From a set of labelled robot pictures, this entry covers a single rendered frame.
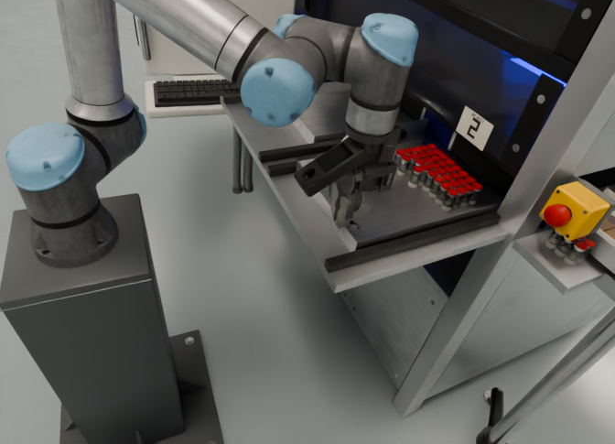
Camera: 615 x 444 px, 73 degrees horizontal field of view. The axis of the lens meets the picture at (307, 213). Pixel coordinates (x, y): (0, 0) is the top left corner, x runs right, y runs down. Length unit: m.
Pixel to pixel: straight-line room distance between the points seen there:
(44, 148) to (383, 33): 0.56
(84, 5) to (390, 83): 0.47
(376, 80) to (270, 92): 0.18
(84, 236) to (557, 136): 0.86
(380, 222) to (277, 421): 0.90
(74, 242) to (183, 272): 1.06
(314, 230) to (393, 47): 0.37
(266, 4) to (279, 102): 1.03
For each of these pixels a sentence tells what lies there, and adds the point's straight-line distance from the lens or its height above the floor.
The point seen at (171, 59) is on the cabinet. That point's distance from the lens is 1.51.
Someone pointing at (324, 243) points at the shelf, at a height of 0.88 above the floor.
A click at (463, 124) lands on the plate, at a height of 1.01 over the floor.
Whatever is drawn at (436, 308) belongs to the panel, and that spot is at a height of 0.54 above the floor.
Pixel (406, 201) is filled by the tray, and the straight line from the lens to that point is 0.91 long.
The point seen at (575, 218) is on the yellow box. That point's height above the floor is 1.00.
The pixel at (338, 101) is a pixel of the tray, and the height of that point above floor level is 0.88.
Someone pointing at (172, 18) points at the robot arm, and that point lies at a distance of 0.52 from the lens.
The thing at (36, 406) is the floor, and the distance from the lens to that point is 1.70.
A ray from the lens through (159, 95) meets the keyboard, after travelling 1.34.
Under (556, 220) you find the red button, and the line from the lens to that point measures 0.82.
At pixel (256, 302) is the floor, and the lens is 1.76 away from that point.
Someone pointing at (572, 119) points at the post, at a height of 1.14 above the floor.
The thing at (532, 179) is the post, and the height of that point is 1.01.
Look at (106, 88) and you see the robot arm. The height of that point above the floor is 1.07.
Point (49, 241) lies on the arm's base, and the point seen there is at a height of 0.85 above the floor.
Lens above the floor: 1.43
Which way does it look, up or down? 41 degrees down
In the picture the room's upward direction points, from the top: 8 degrees clockwise
